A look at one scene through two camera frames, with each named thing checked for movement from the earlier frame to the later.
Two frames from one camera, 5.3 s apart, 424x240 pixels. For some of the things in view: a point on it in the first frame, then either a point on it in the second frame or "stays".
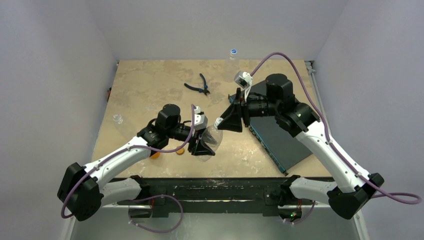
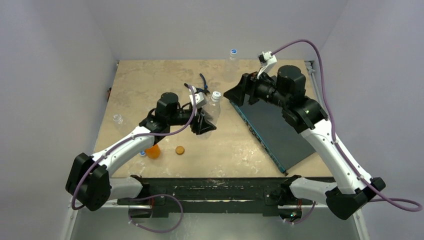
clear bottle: x=213 y=137 -> x=212 y=110
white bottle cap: x=217 y=121 -> x=216 y=96
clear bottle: x=127 y=128 stays
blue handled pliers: x=204 y=90 stays
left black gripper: x=199 y=147 -> x=199 y=124
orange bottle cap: x=180 y=151 stays
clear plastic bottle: x=232 y=67 stays
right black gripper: x=245 y=112 -> x=247 y=87
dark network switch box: x=289 y=151 stays
